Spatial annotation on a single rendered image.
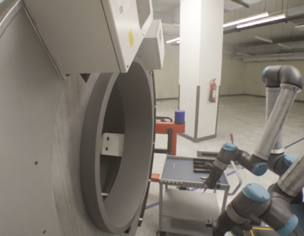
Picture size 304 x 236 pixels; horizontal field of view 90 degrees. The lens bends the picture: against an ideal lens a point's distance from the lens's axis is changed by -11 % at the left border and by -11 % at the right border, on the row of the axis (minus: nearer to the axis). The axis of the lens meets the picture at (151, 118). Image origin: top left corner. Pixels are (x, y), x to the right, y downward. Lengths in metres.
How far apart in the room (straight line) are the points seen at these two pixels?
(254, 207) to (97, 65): 0.69
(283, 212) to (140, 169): 0.84
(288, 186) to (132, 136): 0.96
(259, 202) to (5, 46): 0.82
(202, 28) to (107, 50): 3.69
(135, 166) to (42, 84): 0.96
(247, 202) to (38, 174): 0.67
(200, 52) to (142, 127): 2.87
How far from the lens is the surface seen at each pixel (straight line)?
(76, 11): 0.34
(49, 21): 0.38
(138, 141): 1.26
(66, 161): 0.47
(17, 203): 0.39
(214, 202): 1.89
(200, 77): 3.85
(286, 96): 1.13
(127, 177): 1.21
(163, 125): 1.92
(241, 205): 0.77
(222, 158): 1.13
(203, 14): 4.08
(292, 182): 0.85
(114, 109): 1.41
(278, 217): 0.78
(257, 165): 1.10
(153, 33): 1.00
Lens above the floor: 1.47
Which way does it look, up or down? 13 degrees down
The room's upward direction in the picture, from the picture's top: straight up
